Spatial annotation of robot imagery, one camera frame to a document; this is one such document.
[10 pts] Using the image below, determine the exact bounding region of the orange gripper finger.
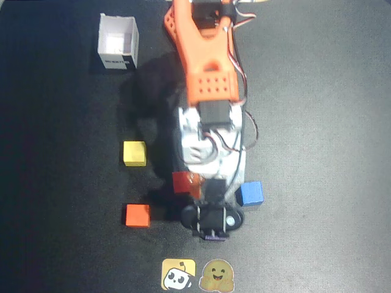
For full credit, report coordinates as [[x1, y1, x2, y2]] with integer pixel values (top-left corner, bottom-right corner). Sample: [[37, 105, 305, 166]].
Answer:
[[187, 173, 203, 200]]

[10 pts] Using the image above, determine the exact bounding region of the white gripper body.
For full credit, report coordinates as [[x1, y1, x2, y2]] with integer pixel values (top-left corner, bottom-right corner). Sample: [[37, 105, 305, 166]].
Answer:
[[177, 134, 247, 204]]

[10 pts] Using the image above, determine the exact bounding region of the purple cube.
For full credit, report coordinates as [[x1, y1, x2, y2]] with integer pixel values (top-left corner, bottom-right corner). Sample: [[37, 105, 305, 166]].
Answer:
[[203, 234, 228, 244]]

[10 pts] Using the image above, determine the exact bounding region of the red cube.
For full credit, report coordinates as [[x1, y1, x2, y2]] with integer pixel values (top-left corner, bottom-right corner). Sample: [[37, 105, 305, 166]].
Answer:
[[172, 171, 192, 194]]

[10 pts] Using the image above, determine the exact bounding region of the blue cube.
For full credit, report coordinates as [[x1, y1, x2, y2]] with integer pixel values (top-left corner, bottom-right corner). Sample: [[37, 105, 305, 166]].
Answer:
[[235, 181, 264, 208]]

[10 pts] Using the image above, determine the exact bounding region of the yellow cube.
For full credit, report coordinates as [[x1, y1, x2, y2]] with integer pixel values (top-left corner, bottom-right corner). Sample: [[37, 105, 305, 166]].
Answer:
[[123, 140, 147, 167]]

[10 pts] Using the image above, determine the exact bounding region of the orange cube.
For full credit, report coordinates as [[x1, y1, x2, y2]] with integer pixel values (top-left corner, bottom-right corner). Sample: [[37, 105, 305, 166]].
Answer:
[[122, 203, 152, 228]]

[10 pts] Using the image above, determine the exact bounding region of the black wrist webcam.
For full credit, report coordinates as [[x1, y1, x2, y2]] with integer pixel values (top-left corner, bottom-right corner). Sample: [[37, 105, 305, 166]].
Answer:
[[180, 203, 246, 239]]

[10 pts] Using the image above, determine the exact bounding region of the yellow robot logo sticker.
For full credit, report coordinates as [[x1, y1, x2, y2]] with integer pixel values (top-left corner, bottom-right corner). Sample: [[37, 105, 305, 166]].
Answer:
[[161, 258, 197, 291]]

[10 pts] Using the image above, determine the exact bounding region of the hugging face emoji sticker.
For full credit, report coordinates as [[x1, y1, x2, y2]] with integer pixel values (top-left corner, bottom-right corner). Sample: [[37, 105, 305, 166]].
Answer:
[[199, 258, 236, 291]]

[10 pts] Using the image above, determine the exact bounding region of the white open cardboard box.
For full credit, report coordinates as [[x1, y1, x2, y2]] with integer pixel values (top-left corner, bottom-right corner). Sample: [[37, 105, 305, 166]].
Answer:
[[97, 13, 140, 71]]

